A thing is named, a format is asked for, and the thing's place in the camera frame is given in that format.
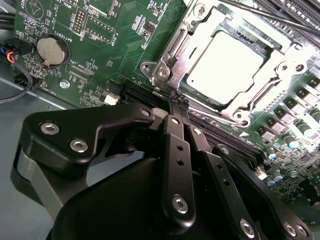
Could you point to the silver green CPU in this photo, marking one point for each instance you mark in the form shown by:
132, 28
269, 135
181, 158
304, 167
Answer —
225, 65

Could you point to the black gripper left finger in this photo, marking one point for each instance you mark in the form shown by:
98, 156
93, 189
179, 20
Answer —
62, 138

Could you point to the metal socket cover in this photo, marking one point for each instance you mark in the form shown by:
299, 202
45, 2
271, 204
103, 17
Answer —
178, 72

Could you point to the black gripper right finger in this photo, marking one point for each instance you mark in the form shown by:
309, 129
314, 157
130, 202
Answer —
250, 195

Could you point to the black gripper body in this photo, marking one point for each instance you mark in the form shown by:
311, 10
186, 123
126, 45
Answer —
112, 205

